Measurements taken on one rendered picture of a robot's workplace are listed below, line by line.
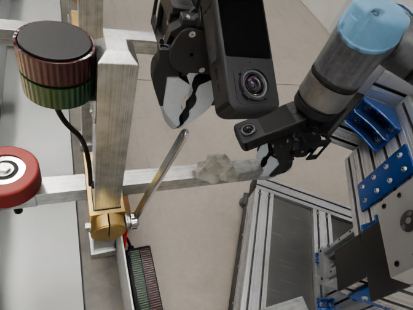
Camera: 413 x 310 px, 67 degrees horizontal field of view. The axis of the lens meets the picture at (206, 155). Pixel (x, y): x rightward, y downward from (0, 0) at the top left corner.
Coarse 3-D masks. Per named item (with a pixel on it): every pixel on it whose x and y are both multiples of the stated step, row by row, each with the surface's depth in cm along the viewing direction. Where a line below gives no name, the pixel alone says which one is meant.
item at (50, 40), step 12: (36, 24) 25; (48, 24) 26; (60, 24) 26; (24, 36) 24; (36, 36) 24; (48, 36) 25; (60, 36) 25; (72, 36) 26; (84, 36) 26; (24, 48) 23; (36, 48) 24; (48, 48) 24; (60, 48) 24; (72, 48) 25; (84, 48) 25; (48, 60) 23; (60, 60) 24; (72, 60) 24; (72, 132) 33; (84, 144) 35
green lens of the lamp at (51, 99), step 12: (24, 84) 26; (36, 84) 25; (84, 84) 26; (36, 96) 26; (48, 96) 26; (60, 96) 26; (72, 96) 26; (84, 96) 27; (60, 108) 27; (72, 108) 27
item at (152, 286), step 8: (144, 248) 60; (144, 256) 59; (144, 264) 58; (152, 264) 58; (144, 272) 57; (152, 272) 57; (152, 280) 56; (152, 288) 56; (152, 296) 55; (152, 304) 54; (160, 304) 54
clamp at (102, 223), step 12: (84, 156) 49; (84, 168) 48; (120, 204) 46; (96, 216) 44; (108, 216) 45; (120, 216) 45; (96, 228) 43; (108, 228) 43; (120, 228) 45; (96, 240) 45
